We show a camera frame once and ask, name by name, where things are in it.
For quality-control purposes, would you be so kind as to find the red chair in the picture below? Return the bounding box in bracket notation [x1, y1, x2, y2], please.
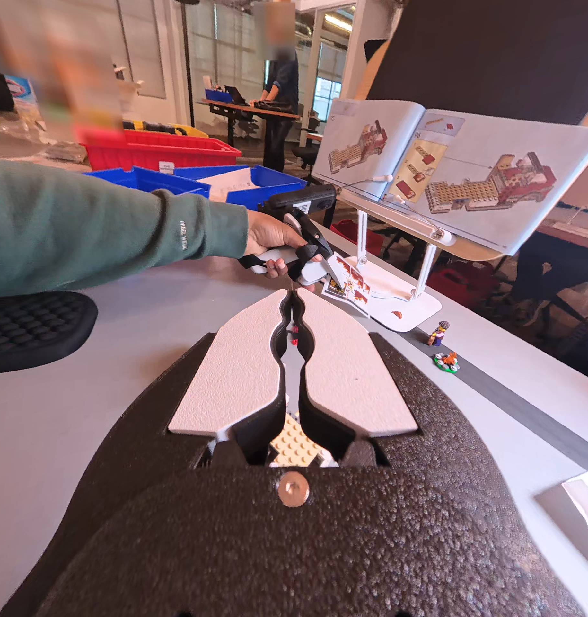
[330, 219, 386, 258]
[426, 260, 502, 309]

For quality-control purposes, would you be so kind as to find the white desk stand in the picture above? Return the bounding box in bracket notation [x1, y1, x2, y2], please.
[335, 135, 588, 333]

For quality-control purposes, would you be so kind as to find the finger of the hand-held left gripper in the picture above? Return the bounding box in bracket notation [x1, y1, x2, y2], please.
[323, 252, 347, 291]

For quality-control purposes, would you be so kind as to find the wooden work table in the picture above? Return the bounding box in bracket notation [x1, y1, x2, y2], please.
[197, 99, 302, 148]

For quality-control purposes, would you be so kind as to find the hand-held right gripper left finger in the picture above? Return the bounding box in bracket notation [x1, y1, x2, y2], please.
[168, 288, 294, 443]

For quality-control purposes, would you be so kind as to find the open instruction booklet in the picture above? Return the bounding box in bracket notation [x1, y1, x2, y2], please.
[312, 99, 588, 256]

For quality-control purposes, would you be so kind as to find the grey desk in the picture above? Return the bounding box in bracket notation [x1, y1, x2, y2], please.
[0, 212, 588, 617]

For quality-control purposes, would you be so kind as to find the clear plastic bag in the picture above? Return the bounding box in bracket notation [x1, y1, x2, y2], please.
[0, 75, 88, 165]

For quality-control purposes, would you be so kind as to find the yellow storage bin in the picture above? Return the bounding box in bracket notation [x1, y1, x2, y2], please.
[123, 120, 210, 139]

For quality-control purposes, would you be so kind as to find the black ribbed cushion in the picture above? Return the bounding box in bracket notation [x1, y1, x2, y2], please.
[0, 291, 99, 376]

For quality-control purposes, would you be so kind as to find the black partition panel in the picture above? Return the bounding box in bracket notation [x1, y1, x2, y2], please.
[364, 0, 588, 127]

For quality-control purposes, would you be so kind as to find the printed sticker sheet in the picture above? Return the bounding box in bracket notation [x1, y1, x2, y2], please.
[321, 253, 373, 319]

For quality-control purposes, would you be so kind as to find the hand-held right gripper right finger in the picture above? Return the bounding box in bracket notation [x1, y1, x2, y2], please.
[295, 287, 420, 439]

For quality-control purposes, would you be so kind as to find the white folded paper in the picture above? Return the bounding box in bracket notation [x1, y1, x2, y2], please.
[197, 166, 257, 203]

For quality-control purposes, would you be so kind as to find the blue storage bin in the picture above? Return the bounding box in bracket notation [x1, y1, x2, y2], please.
[173, 164, 308, 212]
[84, 165, 212, 199]

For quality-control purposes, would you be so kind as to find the person's left hand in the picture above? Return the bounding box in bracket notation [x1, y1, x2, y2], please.
[243, 210, 324, 280]

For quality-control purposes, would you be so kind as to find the red storage bin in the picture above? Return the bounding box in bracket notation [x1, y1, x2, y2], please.
[79, 128, 243, 172]

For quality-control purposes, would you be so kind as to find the red and tan brick truck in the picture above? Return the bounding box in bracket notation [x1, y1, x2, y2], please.
[269, 410, 340, 468]

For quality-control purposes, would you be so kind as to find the person's left forearm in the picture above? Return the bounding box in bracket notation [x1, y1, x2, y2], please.
[0, 159, 250, 299]

